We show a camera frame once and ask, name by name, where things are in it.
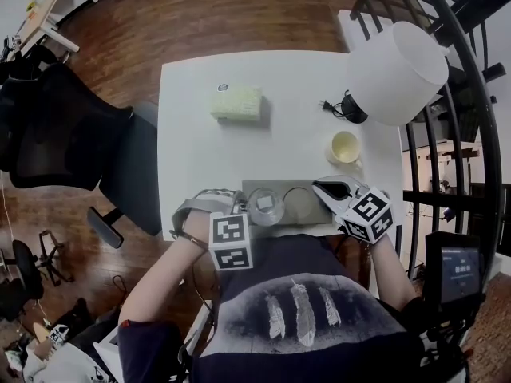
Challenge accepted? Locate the black power plug cable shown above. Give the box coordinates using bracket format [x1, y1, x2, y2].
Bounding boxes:
[318, 99, 347, 118]

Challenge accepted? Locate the small white patterned device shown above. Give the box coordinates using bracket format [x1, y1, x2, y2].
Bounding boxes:
[48, 323, 70, 345]

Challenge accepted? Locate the black lamp base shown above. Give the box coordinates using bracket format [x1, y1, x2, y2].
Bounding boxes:
[341, 89, 369, 124]

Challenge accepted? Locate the cream ceramic cup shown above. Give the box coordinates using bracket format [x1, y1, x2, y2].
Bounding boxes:
[324, 130, 365, 169]

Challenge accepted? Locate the black office chair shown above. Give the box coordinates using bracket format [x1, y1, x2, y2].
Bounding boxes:
[0, 61, 163, 250]

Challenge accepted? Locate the small black swivel chair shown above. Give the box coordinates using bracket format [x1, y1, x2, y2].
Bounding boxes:
[0, 229, 76, 323]

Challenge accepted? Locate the black metal railing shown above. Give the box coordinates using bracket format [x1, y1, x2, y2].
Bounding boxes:
[350, 0, 511, 290]

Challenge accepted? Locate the person's right forearm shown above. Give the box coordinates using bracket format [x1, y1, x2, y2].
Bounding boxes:
[369, 232, 417, 311]

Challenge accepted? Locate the light wooden desk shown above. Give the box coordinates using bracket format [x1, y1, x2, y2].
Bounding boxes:
[14, 0, 81, 54]

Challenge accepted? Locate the thin wrist bracelet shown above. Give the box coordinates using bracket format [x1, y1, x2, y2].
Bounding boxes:
[170, 229, 209, 251]

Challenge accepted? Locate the black framed display screen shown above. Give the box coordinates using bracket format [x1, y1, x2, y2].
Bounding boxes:
[424, 231, 483, 306]

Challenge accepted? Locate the person's left forearm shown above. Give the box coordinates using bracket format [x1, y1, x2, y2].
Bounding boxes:
[118, 209, 213, 331]

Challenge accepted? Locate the pale yellow tissue box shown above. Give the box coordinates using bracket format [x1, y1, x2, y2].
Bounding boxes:
[209, 85, 267, 124]

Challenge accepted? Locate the white lamp shade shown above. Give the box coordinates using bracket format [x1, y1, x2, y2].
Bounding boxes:
[350, 20, 450, 127]

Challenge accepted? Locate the grey coaster tray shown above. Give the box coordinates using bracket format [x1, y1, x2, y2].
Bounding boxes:
[241, 178, 335, 226]

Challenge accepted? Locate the dark feather print shirt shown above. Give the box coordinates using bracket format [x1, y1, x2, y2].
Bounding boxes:
[117, 233, 426, 383]

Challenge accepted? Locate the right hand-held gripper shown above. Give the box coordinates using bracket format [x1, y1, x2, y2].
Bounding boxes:
[311, 175, 394, 245]

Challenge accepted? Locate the clear glass cup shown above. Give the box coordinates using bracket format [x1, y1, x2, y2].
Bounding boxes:
[247, 187, 287, 227]

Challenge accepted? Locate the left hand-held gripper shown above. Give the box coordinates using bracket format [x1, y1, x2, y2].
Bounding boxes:
[171, 188, 255, 272]

